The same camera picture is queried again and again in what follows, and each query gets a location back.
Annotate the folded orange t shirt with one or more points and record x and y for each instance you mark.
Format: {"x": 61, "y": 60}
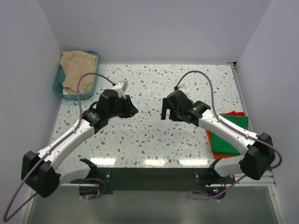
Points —
{"x": 219, "y": 156}

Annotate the beige t shirt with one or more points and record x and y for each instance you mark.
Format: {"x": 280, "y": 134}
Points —
{"x": 75, "y": 64}

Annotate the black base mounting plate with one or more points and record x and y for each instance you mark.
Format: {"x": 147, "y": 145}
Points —
{"x": 153, "y": 179}

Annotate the folded red t shirt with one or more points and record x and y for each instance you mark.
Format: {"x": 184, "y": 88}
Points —
{"x": 237, "y": 118}

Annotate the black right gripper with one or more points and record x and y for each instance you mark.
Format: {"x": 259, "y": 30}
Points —
{"x": 167, "y": 105}

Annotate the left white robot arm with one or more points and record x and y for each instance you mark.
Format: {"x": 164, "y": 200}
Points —
{"x": 39, "y": 170}

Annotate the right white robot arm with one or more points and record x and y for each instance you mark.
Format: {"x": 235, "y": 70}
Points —
{"x": 256, "y": 153}

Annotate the green t shirt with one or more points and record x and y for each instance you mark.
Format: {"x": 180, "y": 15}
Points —
{"x": 228, "y": 136}

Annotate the teal plastic basket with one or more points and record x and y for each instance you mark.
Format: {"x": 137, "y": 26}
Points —
{"x": 86, "y": 86}

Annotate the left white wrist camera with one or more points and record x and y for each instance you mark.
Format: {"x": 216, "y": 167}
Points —
{"x": 122, "y": 86}

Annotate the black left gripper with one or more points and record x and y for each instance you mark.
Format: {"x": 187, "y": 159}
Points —
{"x": 130, "y": 109}

